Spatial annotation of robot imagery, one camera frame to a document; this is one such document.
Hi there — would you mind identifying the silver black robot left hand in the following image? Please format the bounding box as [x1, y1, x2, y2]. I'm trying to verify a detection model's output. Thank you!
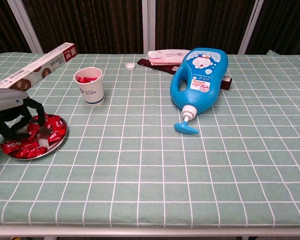
[0, 88, 46, 141]

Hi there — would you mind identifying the round silver metal plate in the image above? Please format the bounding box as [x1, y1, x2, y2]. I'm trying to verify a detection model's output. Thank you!
[1, 113, 69, 161]

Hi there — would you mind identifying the white paper cup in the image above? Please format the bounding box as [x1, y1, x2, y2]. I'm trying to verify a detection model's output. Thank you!
[73, 66, 105, 107]

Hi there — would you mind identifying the long white wrap box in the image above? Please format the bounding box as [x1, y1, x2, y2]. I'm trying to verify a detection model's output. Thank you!
[0, 42, 79, 93]

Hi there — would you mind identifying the dark brown pleated curtain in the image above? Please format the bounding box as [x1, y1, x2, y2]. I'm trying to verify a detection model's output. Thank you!
[22, 0, 144, 55]
[244, 0, 300, 56]
[0, 0, 32, 61]
[154, 0, 256, 55]

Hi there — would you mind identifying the long dark red box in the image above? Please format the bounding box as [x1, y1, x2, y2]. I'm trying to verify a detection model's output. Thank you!
[136, 58, 233, 91]

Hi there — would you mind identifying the pink wet wipes pack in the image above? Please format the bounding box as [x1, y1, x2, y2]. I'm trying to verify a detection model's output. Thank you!
[147, 49, 192, 67]

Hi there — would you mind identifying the green checked tablecloth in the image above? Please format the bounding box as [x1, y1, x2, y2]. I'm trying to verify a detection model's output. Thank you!
[0, 49, 300, 229]

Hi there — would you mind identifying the blue pump detergent bottle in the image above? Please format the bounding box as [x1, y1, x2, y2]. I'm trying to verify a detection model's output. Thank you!
[169, 47, 229, 135]

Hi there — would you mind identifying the white metal frame post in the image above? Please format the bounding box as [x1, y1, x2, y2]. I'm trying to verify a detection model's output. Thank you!
[6, 0, 44, 54]
[237, 0, 265, 55]
[141, 0, 156, 55]

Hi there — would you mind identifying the white metal table frame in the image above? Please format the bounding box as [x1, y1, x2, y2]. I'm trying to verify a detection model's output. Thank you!
[0, 223, 300, 240]

